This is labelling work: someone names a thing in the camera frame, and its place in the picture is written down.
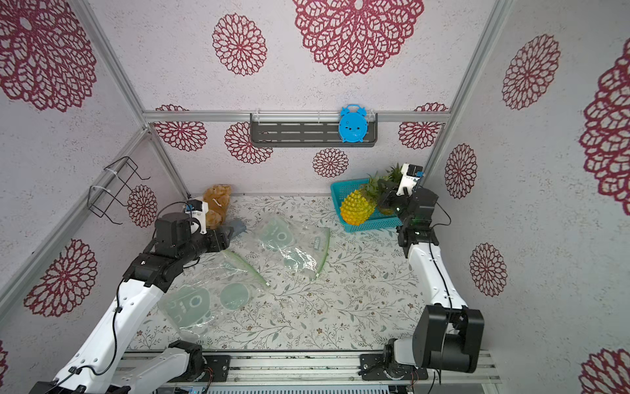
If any green pineapple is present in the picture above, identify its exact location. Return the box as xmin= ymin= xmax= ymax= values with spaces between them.
xmin=377 ymin=164 xmax=403 ymax=216

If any clear zip-top bag green seal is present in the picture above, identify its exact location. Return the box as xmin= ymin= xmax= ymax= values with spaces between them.
xmin=158 ymin=251 xmax=271 ymax=341

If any yellow orange pineapple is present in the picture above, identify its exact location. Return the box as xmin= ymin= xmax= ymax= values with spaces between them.
xmin=340 ymin=174 xmax=380 ymax=226

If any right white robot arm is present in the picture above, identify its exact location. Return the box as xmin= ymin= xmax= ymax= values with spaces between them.
xmin=379 ymin=182 xmax=485 ymax=379

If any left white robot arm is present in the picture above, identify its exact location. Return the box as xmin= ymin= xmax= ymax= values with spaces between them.
xmin=31 ymin=213 xmax=235 ymax=393

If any grey glasses case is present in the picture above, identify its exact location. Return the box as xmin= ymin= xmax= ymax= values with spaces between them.
xmin=223 ymin=218 xmax=247 ymax=239

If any teal plastic basket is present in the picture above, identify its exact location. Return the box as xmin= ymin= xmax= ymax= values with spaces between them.
xmin=331 ymin=178 xmax=401 ymax=232

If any tan teddy bear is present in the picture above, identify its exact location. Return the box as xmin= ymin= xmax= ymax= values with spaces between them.
xmin=203 ymin=184 xmax=231 ymax=230

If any blue alarm clock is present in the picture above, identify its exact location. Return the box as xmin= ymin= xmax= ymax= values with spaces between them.
xmin=338 ymin=104 xmax=368 ymax=144

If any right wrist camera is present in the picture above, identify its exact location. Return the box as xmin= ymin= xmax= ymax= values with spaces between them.
xmin=396 ymin=164 xmax=424 ymax=196

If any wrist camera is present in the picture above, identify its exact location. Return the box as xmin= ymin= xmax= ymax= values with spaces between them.
xmin=185 ymin=199 xmax=209 ymax=235
xmin=396 ymin=164 xmax=424 ymax=196

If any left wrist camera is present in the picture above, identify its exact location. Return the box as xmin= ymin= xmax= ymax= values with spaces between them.
xmin=185 ymin=199 xmax=209 ymax=235

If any grey wall shelf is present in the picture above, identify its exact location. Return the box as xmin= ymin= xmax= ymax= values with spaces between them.
xmin=249 ymin=114 xmax=378 ymax=148

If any black wire wall rack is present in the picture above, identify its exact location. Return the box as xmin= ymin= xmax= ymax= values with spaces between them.
xmin=85 ymin=156 xmax=150 ymax=226

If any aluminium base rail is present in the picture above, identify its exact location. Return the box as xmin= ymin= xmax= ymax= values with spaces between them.
xmin=204 ymin=351 xmax=502 ymax=388

